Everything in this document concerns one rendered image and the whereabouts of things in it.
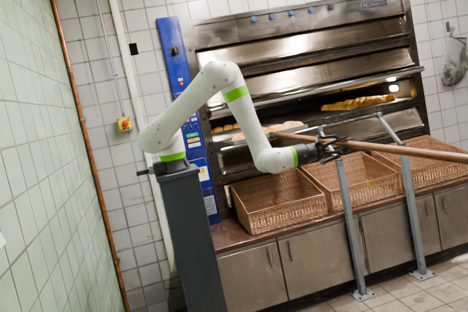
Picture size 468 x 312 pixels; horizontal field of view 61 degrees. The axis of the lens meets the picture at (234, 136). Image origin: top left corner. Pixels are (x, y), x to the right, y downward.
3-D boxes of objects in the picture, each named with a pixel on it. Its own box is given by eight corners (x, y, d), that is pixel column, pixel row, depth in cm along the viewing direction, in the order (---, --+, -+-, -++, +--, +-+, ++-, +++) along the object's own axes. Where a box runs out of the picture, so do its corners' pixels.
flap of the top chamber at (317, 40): (199, 74, 298) (193, 51, 303) (407, 35, 336) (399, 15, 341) (200, 72, 294) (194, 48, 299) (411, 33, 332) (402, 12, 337)
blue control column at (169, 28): (187, 230, 495) (150, 56, 474) (200, 226, 499) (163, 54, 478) (216, 299, 308) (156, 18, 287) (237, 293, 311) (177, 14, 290)
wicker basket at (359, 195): (304, 199, 321) (298, 166, 318) (366, 182, 333) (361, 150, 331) (333, 214, 274) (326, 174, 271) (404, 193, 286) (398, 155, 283)
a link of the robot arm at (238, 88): (205, 67, 177) (229, 56, 174) (214, 68, 189) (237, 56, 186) (222, 105, 178) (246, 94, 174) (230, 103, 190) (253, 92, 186)
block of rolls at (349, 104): (320, 111, 403) (318, 105, 403) (361, 102, 413) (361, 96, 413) (350, 110, 344) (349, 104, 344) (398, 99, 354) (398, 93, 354)
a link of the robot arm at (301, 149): (300, 168, 168) (296, 147, 167) (289, 165, 179) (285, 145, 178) (313, 165, 169) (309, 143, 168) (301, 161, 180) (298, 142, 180)
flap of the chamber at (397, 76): (212, 115, 287) (208, 120, 307) (425, 70, 325) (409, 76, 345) (211, 111, 288) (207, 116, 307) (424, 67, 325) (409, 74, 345)
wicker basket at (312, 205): (235, 218, 309) (228, 183, 307) (303, 200, 320) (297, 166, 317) (251, 237, 262) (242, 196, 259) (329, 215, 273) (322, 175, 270)
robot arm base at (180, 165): (138, 182, 184) (134, 169, 184) (138, 177, 199) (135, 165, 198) (193, 168, 190) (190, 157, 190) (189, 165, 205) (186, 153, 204)
